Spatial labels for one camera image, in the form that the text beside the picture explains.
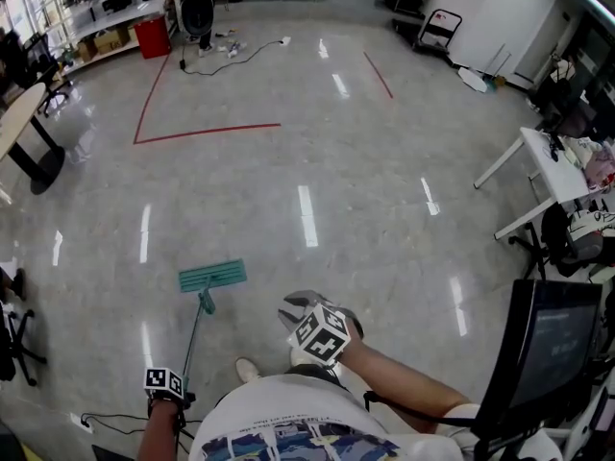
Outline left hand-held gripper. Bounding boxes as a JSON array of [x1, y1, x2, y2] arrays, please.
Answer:
[[143, 366, 197, 426]]

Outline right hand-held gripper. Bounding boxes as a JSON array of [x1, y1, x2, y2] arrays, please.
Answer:
[[277, 289, 365, 368]]

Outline teal mop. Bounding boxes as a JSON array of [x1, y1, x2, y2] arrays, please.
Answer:
[[178, 258, 249, 389]]

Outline person's left forearm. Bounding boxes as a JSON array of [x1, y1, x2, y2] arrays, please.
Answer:
[[136, 400, 186, 461]]

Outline person's right forearm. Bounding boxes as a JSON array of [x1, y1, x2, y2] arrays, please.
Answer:
[[335, 338, 475, 425]]

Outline person's right white shoe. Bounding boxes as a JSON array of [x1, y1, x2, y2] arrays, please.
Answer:
[[289, 347, 321, 368]]

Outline person's white shoe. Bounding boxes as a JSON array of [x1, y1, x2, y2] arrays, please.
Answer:
[[234, 356, 263, 383], [289, 347, 321, 368]]

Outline person's right leg black trousers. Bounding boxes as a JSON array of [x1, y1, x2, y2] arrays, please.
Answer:
[[285, 363, 350, 393]]

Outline person's left white shoe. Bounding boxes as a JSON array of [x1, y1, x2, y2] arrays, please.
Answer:
[[234, 356, 263, 383]]

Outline black desk foot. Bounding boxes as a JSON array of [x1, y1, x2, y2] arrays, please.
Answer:
[[90, 444, 135, 461]]

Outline person's white shirt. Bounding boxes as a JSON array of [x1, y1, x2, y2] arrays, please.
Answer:
[[188, 375, 481, 461]]

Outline black monitor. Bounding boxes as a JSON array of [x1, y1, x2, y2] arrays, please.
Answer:
[[470, 279, 604, 455]]

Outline white octagonal board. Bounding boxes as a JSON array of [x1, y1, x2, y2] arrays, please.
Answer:
[[457, 66, 489, 94]]

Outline white desk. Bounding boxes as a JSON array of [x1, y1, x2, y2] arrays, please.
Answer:
[[473, 126, 615, 242]]

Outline white printed bag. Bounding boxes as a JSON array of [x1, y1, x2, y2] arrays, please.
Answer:
[[566, 208, 615, 261]]

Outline wooden table with black base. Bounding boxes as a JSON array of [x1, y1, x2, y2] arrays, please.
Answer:
[[0, 82, 67, 196]]

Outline black flatbed trolley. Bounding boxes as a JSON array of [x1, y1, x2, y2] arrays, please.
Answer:
[[391, 9, 463, 57]]

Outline red bin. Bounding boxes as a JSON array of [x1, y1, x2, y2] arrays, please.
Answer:
[[133, 14, 173, 61]]

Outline large cardboard box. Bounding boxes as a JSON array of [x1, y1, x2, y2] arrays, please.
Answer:
[[92, 27, 131, 56]]

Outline pink clothes pile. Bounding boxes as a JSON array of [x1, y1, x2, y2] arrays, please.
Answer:
[[559, 134, 615, 194]]

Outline white storage shelving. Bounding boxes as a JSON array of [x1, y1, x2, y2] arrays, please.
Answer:
[[18, 0, 169, 76]]

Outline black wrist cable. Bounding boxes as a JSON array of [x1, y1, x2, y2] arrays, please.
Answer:
[[363, 390, 477, 426]]

